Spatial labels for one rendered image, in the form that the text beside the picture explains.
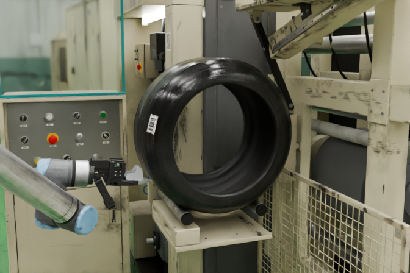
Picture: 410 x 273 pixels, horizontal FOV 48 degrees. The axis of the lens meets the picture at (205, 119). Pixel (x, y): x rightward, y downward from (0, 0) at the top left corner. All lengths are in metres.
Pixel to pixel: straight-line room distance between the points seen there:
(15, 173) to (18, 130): 0.94
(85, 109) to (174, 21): 0.63
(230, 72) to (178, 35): 0.41
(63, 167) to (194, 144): 0.62
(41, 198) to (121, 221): 0.99
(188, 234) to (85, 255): 0.83
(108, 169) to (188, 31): 0.66
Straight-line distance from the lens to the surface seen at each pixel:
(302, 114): 2.06
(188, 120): 1.90
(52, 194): 1.36
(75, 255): 2.33
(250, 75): 1.57
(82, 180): 1.54
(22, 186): 1.31
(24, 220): 2.25
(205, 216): 1.89
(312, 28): 1.66
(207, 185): 1.86
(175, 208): 1.66
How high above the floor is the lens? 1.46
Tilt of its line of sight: 8 degrees down
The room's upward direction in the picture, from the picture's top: straight up
